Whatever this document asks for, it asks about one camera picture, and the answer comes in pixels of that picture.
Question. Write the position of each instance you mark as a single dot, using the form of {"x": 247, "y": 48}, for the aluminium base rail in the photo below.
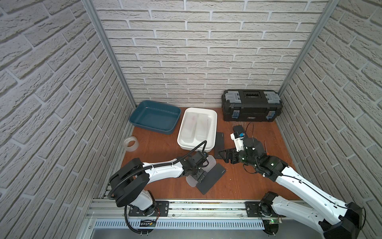
{"x": 182, "y": 209}

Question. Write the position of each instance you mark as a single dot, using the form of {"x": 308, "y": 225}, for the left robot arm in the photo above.
{"x": 128, "y": 184}

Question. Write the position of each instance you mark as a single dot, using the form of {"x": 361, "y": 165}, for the teal storage bin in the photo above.
{"x": 156, "y": 117}

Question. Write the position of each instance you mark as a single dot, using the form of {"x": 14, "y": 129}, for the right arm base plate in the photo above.
{"x": 258, "y": 209}

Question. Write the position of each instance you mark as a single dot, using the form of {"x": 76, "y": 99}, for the ribbed translucent pencil case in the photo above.
{"x": 210, "y": 163}

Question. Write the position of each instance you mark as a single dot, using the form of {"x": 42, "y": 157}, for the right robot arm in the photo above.
{"x": 330, "y": 216}

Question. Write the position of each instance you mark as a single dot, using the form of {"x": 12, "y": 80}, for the clear tape roll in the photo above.
{"x": 131, "y": 144}

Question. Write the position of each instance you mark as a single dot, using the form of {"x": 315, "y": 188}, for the black pencil case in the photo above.
{"x": 219, "y": 145}
{"x": 209, "y": 179}
{"x": 238, "y": 131}

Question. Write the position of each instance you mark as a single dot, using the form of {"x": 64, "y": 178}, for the black pencil case front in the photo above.
{"x": 209, "y": 179}

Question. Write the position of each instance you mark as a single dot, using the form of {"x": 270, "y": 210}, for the black pencil case upright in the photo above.
{"x": 219, "y": 145}

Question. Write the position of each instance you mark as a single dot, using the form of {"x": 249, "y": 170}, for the black plastic toolbox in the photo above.
{"x": 251, "y": 105}

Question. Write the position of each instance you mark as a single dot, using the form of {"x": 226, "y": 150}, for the white storage bin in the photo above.
{"x": 212, "y": 133}

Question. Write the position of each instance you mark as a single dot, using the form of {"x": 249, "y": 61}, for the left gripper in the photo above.
{"x": 200, "y": 174}

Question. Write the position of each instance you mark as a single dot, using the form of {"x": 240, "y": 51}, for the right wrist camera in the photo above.
{"x": 238, "y": 138}

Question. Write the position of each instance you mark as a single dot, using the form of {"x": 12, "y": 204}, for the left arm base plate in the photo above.
{"x": 162, "y": 206}

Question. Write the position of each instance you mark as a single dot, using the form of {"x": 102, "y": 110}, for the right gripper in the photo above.
{"x": 233, "y": 152}

